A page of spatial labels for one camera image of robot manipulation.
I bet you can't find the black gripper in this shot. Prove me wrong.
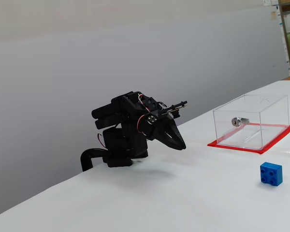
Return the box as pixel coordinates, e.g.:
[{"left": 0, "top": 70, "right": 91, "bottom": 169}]
[{"left": 144, "top": 114, "right": 187, "bottom": 151}]

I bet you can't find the silver cam lock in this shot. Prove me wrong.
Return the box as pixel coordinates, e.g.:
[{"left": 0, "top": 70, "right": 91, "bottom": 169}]
[{"left": 231, "top": 116, "right": 250, "bottom": 128}]

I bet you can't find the blue lego brick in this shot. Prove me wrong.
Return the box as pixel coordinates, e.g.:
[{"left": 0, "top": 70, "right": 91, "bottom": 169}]
[{"left": 260, "top": 161, "right": 283, "bottom": 187}]

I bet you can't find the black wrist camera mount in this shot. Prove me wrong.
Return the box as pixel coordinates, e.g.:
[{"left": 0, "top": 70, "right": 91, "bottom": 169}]
[{"left": 160, "top": 100, "right": 188, "bottom": 119}]

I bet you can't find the transparent plastic box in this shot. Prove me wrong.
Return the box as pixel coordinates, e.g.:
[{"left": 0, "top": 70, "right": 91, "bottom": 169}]
[{"left": 212, "top": 94, "right": 290, "bottom": 151}]

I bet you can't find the metal shelf frame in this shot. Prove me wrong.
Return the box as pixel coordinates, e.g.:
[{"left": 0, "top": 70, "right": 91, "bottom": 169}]
[{"left": 278, "top": 0, "right": 290, "bottom": 76}]

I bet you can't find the red white gripper servo cable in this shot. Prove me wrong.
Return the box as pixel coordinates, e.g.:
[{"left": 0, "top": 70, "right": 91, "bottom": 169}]
[{"left": 137, "top": 114, "right": 147, "bottom": 135}]

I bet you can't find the red base servo cable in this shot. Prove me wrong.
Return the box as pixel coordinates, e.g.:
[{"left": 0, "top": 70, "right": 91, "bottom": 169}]
[{"left": 97, "top": 133, "right": 106, "bottom": 148}]

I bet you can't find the black table clamp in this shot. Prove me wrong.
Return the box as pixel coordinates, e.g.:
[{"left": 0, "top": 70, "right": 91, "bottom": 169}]
[{"left": 80, "top": 147, "right": 107, "bottom": 172}]

